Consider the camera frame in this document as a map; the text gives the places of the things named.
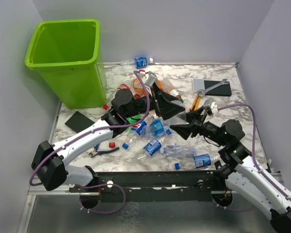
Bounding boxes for pepsi bottle centre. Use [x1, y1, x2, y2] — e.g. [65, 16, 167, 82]
[124, 120, 154, 145]

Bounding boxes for clear crushed water bottle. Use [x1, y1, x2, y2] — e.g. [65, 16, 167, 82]
[160, 145, 197, 158]

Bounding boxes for brown tea bottle green cap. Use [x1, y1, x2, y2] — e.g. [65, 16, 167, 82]
[162, 79, 183, 103]

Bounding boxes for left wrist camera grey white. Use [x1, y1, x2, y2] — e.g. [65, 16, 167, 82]
[139, 69, 157, 87]

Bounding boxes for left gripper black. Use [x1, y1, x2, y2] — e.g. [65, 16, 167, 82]
[124, 82, 186, 120]

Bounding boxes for blue label crushed bottle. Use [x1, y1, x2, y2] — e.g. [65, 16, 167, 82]
[147, 118, 173, 138]

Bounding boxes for blue label water bottle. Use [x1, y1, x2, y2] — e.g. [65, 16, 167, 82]
[136, 137, 165, 159]

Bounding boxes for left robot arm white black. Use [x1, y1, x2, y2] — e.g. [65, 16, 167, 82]
[31, 84, 185, 192]

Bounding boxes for blue bottle cap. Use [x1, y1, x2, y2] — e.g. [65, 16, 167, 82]
[122, 143, 129, 149]

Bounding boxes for clear plain bottle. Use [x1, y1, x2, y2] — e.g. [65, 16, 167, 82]
[171, 100, 187, 125]

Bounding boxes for crushed orange label bottle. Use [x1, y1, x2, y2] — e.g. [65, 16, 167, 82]
[133, 76, 151, 97]

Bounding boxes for red label clear bottle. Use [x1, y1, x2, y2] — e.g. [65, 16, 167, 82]
[103, 83, 130, 110]

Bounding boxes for blue handled pliers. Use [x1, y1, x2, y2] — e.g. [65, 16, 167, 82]
[89, 144, 119, 158]

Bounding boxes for black foam block right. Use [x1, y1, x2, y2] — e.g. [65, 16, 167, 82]
[204, 81, 232, 97]

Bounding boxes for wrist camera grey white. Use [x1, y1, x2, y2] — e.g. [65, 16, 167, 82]
[139, 69, 157, 87]
[203, 99, 219, 116]

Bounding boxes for silver wrench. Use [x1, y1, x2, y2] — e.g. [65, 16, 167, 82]
[197, 79, 229, 97]

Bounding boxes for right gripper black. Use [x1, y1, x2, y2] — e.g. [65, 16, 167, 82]
[171, 105, 228, 146]

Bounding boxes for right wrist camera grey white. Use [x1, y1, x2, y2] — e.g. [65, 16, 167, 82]
[203, 99, 219, 116]

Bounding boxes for blue label bottle by wall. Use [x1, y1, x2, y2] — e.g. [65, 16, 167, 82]
[120, 57, 154, 69]

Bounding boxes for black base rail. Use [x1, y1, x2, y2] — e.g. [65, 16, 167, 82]
[69, 170, 227, 202]

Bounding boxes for blue label bottle front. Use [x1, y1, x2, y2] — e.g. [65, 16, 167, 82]
[174, 154, 220, 171]

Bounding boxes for black foam block left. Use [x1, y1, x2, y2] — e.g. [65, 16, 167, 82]
[65, 111, 95, 133]

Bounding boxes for black foam block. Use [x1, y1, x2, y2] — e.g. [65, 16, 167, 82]
[204, 81, 232, 97]
[65, 111, 95, 133]

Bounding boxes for green plastic bin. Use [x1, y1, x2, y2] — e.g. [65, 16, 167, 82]
[24, 19, 107, 109]

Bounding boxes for orange juice bottle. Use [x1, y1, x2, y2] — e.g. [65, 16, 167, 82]
[155, 79, 164, 90]

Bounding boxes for green plastic bottle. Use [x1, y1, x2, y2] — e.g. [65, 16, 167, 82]
[127, 116, 141, 122]

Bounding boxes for red bottle cap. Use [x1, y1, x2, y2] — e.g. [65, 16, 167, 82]
[109, 142, 116, 148]

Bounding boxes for yellow black utility knife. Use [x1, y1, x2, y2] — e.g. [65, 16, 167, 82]
[190, 95, 201, 111]

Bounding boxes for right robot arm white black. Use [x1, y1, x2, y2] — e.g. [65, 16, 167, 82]
[170, 108, 291, 233]

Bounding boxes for grey rectangular plate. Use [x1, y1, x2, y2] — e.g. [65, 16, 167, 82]
[192, 78, 205, 92]

